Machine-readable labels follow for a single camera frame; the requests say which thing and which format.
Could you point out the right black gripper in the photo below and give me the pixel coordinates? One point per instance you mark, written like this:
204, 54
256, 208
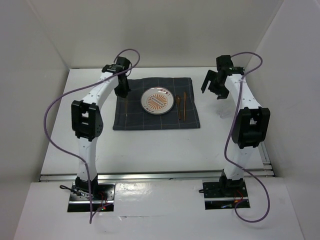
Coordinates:
223, 93

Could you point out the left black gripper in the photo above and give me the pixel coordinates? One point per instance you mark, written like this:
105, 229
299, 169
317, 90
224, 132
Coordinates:
123, 91

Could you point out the copper fork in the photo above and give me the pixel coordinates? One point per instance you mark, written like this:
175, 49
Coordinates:
126, 106

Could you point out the dark grey checked cloth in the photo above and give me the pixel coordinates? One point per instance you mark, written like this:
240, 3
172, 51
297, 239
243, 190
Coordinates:
138, 119

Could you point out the copper knife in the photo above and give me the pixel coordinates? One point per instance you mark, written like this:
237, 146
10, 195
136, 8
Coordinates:
184, 106

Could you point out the orange patterned plate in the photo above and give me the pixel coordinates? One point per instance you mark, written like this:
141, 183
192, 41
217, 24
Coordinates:
157, 100

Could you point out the copper spoon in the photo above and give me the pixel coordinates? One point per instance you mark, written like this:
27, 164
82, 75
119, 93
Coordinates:
178, 103

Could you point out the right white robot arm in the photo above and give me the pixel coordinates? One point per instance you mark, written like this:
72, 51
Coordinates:
232, 172

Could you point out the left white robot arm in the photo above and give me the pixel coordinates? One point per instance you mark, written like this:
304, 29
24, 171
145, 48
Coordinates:
87, 121

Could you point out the front aluminium rail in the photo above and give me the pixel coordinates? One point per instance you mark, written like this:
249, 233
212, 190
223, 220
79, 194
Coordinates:
153, 176

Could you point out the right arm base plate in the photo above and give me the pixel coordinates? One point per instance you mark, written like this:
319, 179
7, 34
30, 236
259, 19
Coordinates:
218, 196

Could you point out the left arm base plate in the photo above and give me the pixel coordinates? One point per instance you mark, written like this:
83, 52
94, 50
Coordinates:
79, 201

